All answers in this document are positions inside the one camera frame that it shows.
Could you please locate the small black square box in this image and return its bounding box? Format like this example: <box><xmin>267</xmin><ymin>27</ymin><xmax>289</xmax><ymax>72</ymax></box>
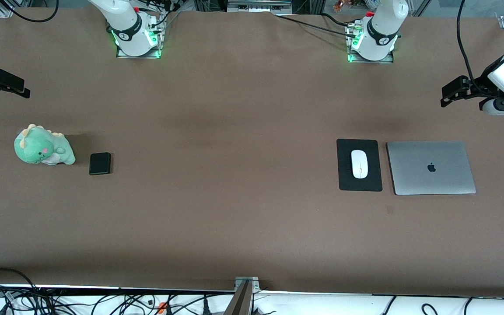
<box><xmin>89</xmin><ymin>152</ymin><xmax>112</xmax><ymax>176</ymax></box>

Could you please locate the white computer mouse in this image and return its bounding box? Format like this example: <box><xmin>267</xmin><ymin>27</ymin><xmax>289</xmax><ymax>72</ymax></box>
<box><xmin>350</xmin><ymin>150</ymin><xmax>369</xmax><ymax>179</ymax></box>

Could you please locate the black mouse pad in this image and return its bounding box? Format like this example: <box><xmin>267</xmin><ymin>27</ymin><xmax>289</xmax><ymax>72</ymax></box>
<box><xmin>336</xmin><ymin>139</ymin><xmax>383</xmax><ymax>192</ymax></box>

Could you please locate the green dinosaur plush toy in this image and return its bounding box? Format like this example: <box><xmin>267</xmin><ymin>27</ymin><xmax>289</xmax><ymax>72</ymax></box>
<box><xmin>14</xmin><ymin>124</ymin><xmax>76</xmax><ymax>166</ymax></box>

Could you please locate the silver Apple laptop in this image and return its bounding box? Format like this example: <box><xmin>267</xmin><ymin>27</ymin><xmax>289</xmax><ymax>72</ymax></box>
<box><xmin>386</xmin><ymin>141</ymin><xmax>476</xmax><ymax>196</ymax></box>

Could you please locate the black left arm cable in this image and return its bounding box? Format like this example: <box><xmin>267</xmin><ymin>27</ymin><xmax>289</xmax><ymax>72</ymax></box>
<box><xmin>456</xmin><ymin>0</ymin><xmax>480</xmax><ymax>84</ymax></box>

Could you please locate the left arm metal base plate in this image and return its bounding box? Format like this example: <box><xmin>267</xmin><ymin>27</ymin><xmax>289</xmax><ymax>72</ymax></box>
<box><xmin>345</xmin><ymin>21</ymin><xmax>395</xmax><ymax>64</ymax></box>

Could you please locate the short black table cable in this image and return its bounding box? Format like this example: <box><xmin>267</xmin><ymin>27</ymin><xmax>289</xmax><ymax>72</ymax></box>
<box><xmin>320</xmin><ymin>12</ymin><xmax>355</xmax><ymax>28</ymax></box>

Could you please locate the long black table cable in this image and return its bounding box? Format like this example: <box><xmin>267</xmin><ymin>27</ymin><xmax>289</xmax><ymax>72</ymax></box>
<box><xmin>277</xmin><ymin>15</ymin><xmax>357</xmax><ymax>38</ymax></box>

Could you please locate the metal frame bracket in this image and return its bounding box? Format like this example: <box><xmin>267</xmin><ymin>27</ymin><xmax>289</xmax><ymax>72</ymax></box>
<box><xmin>227</xmin><ymin>0</ymin><xmax>293</xmax><ymax>13</ymax></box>

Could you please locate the white table edge rail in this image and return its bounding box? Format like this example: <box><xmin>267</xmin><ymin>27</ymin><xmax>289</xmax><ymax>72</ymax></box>
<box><xmin>0</xmin><ymin>284</ymin><xmax>504</xmax><ymax>315</ymax></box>

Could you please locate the metal post bracket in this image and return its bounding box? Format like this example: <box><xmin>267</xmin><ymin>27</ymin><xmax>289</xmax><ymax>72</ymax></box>
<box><xmin>234</xmin><ymin>276</ymin><xmax>260</xmax><ymax>293</ymax></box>

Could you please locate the dark camera mount post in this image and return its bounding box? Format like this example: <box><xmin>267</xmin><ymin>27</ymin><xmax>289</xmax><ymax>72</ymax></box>
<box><xmin>224</xmin><ymin>282</ymin><xmax>253</xmax><ymax>315</ymax></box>

